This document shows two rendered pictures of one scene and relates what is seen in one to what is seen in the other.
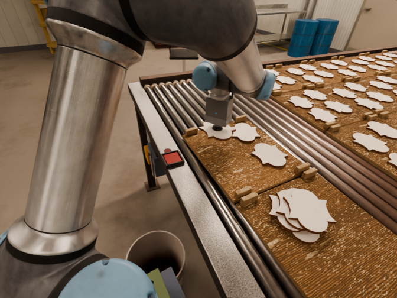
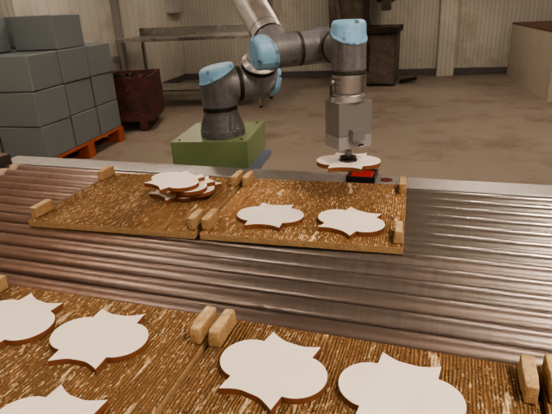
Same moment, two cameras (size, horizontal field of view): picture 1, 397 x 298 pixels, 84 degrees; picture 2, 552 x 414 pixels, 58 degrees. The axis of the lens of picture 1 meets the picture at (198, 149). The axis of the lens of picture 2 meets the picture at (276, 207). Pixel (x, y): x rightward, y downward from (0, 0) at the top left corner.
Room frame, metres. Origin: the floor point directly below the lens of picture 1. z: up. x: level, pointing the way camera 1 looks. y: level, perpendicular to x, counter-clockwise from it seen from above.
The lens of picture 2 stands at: (1.38, -1.00, 1.37)
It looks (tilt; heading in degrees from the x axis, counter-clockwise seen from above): 22 degrees down; 134
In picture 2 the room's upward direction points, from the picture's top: 3 degrees counter-clockwise
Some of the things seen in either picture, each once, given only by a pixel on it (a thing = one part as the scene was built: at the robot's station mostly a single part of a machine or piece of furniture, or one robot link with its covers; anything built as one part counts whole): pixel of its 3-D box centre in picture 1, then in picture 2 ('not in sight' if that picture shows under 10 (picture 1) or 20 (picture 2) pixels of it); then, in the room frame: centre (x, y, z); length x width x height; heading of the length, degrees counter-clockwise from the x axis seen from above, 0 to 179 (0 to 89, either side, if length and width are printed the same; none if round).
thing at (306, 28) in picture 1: (312, 38); not in sight; (5.87, -2.67, 0.39); 1.06 x 0.64 x 0.77; 121
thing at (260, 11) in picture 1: (268, 27); not in sight; (6.58, -1.75, 0.47); 1.90 x 0.70 x 0.95; 121
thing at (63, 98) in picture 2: not in sight; (39, 89); (-3.79, 1.10, 0.68); 1.38 x 0.92 x 1.37; 121
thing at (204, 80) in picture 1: (215, 74); (320, 46); (0.63, -0.04, 1.27); 0.11 x 0.11 x 0.08; 64
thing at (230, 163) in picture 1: (240, 152); (312, 209); (0.71, -0.18, 0.93); 0.41 x 0.35 x 0.02; 28
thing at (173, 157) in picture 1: (172, 158); (361, 176); (0.66, 0.10, 0.92); 0.06 x 0.06 x 0.01; 25
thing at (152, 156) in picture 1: (160, 158); not in sight; (0.83, 0.19, 0.77); 0.14 x 0.11 x 0.18; 25
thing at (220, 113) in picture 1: (221, 106); (350, 121); (0.74, -0.08, 1.12); 0.10 x 0.09 x 0.16; 156
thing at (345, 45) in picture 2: not in sight; (347, 47); (0.73, -0.07, 1.27); 0.09 x 0.08 x 0.11; 154
